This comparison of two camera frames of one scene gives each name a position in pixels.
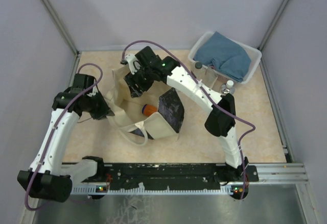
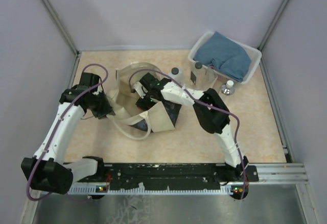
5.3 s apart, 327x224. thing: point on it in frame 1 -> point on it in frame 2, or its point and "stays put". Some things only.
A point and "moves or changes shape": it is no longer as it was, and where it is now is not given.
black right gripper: (132, 80) -> (142, 103)
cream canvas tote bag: (124, 112) moves or changes shape
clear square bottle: (199, 70) stays put
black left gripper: (104, 111) stays put
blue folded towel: (225, 54) stays put
